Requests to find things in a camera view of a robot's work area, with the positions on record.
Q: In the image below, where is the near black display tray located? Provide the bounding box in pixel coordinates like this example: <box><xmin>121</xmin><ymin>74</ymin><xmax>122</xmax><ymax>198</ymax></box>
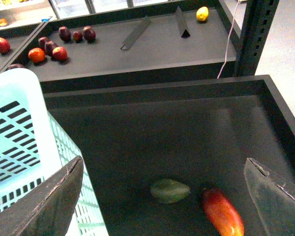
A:
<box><xmin>43</xmin><ymin>75</ymin><xmax>295</xmax><ymax>236</ymax></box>

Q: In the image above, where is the black triangular divider bar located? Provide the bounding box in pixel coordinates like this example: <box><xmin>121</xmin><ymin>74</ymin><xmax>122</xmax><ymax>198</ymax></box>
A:
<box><xmin>175</xmin><ymin>6</ymin><xmax>190</xmax><ymax>38</ymax></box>

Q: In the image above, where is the black perforated shelf post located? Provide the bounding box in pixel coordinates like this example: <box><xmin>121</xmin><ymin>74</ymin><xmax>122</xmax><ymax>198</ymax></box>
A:
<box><xmin>234</xmin><ymin>0</ymin><xmax>279</xmax><ymax>77</ymax></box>

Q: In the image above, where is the shelf with bottled goods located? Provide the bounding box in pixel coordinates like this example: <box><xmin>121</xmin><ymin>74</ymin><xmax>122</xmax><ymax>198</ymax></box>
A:
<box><xmin>0</xmin><ymin>0</ymin><xmax>58</xmax><ymax>30</ymax></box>

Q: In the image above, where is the dark plum right back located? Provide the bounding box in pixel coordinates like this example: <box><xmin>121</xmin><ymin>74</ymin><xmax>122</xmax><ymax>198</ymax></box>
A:
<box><xmin>83</xmin><ymin>26</ymin><xmax>96</xmax><ymax>42</ymax></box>

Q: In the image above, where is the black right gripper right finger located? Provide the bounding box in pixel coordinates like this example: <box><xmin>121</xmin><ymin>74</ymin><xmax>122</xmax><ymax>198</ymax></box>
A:
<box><xmin>244</xmin><ymin>158</ymin><xmax>295</xmax><ymax>236</ymax></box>

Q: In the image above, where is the dark plum left back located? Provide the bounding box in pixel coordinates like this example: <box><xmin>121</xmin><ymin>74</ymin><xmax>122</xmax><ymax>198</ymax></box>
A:
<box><xmin>38</xmin><ymin>36</ymin><xmax>50</xmax><ymax>50</ymax></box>

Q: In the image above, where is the red apple far left tray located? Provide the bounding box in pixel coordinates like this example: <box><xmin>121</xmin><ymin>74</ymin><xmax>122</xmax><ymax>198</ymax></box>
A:
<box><xmin>0</xmin><ymin>37</ymin><xmax>10</xmax><ymax>54</ymax></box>

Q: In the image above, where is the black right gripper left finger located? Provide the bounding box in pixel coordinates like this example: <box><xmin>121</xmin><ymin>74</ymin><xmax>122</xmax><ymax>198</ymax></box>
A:
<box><xmin>0</xmin><ymin>156</ymin><xmax>84</xmax><ymax>236</ymax></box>

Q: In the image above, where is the orange red fruit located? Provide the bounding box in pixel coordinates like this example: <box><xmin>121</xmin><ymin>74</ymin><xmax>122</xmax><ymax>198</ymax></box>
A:
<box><xmin>28</xmin><ymin>48</ymin><xmax>45</xmax><ymax>63</ymax></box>

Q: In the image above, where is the dark plum tall back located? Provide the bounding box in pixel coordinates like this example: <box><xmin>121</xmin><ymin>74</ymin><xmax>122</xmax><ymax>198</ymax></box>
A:
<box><xmin>59</xmin><ymin>26</ymin><xmax>71</xmax><ymax>42</ymax></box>

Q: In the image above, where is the far black display tray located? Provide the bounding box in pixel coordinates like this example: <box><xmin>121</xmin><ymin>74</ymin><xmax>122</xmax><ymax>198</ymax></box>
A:
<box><xmin>0</xmin><ymin>0</ymin><xmax>236</xmax><ymax>88</ymax></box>

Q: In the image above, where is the dark plum front left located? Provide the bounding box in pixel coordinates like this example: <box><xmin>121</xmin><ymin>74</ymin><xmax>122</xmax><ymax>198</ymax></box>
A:
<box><xmin>7</xmin><ymin>63</ymin><xmax>25</xmax><ymax>70</ymax></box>

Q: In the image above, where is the far left black tray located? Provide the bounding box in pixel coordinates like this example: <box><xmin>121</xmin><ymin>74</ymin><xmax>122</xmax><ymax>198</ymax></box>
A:
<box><xmin>0</xmin><ymin>22</ymin><xmax>45</xmax><ymax>70</ymax></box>

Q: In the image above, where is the yellow lemon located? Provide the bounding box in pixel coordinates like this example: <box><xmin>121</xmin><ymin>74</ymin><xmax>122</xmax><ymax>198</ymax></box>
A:
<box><xmin>196</xmin><ymin>6</ymin><xmax>209</xmax><ymax>22</ymax></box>

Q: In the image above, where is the glass door display fridge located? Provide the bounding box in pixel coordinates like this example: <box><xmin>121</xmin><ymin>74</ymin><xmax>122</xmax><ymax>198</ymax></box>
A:
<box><xmin>49</xmin><ymin>0</ymin><xmax>169</xmax><ymax>19</ymax></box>

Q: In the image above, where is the light blue plastic basket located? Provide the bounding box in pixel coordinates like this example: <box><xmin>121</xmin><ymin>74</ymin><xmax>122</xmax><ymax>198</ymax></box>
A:
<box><xmin>0</xmin><ymin>68</ymin><xmax>109</xmax><ymax>236</ymax></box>

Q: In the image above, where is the black display tray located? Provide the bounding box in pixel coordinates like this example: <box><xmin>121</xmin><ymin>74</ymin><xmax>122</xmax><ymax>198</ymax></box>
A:
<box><xmin>0</xmin><ymin>0</ymin><xmax>236</xmax><ymax>88</ymax></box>
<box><xmin>43</xmin><ymin>75</ymin><xmax>295</xmax><ymax>236</ymax></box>

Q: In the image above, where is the pink cable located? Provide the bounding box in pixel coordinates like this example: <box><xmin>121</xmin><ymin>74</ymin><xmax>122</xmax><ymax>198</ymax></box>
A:
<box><xmin>216</xmin><ymin>0</ymin><xmax>241</xmax><ymax>79</ymax></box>

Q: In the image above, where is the red yellow mango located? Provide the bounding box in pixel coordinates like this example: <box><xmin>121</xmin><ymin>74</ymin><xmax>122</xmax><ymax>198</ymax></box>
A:
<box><xmin>201</xmin><ymin>188</ymin><xmax>245</xmax><ymax>236</ymax></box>

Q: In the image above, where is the green avocado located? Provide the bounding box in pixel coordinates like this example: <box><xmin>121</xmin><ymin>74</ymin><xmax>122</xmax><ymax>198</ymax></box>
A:
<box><xmin>150</xmin><ymin>178</ymin><xmax>191</xmax><ymax>204</ymax></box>

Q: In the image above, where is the small dark red plum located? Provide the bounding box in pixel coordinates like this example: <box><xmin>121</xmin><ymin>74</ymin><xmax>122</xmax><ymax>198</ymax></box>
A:
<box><xmin>72</xmin><ymin>31</ymin><xmax>83</xmax><ymax>43</ymax></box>

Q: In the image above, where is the red apple in group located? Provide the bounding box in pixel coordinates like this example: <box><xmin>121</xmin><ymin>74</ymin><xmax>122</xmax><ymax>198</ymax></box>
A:
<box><xmin>52</xmin><ymin>46</ymin><xmax>68</xmax><ymax>61</ymax></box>

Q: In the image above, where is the dark plum behind apple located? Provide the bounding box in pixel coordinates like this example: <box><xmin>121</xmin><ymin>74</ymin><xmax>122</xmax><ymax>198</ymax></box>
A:
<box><xmin>45</xmin><ymin>41</ymin><xmax>58</xmax><ymax>57</ymax></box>

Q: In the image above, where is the black flat divider bar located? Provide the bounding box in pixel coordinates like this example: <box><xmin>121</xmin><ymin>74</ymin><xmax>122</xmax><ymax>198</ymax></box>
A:
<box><xmin>120</xmin><ymin>16</ymin><xmax>151</xmax><ymax>51</ymax></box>

